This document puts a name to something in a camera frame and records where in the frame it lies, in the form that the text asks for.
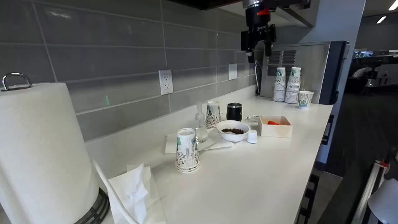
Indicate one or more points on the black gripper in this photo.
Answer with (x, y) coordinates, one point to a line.
(257, 36)

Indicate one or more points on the printed paper cups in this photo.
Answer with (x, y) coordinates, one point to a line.
(186, 153)

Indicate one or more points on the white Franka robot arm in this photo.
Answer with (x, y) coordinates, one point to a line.
(256, 18)

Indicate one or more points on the tall stack of paper cups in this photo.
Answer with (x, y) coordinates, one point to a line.
(280, 84)
(292, 84)

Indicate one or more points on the short printed paper cup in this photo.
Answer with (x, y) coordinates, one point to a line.
(305, 99)

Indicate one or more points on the black metal mug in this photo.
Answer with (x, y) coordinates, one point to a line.
(234, 112)

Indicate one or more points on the small red item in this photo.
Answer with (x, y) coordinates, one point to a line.
(272, 122)

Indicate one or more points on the dark blue vertical panel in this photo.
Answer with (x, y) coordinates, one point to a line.
(333, 72)

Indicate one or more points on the clear glass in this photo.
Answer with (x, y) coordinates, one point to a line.
(212, 113)

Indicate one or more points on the dark overhead cabinet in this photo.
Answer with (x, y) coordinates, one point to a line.
(199, 2)

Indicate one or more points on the dark food in bowl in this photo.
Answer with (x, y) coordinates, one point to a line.
(232, 130)

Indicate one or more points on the small white cap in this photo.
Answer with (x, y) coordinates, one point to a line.
(251, 137)

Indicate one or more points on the white ceramic bowl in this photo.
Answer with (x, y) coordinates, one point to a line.
(231, 137)

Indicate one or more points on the clear glass bottle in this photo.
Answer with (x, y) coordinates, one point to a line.
(201, 132)

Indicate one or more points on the white flat tray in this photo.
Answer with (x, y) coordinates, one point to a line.
(211, 145)

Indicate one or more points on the ceiling light strip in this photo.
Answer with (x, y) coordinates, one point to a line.
(393, 5)
(380, 18)

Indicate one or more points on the silver metal stand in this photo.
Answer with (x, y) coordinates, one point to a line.
(368, 190)

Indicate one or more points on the crumpled white towel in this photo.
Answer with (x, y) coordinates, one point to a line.
(132, 194)

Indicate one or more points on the white rounded object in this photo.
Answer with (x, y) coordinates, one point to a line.
(383, 200)

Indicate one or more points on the metal paper towel holder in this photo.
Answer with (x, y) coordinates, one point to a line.
(96, 211)

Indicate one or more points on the white paper towel roll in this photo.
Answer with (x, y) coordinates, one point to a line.
(37, 144)

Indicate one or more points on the white wall outlet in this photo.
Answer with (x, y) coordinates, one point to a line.
(165, 81)
(231, 71)

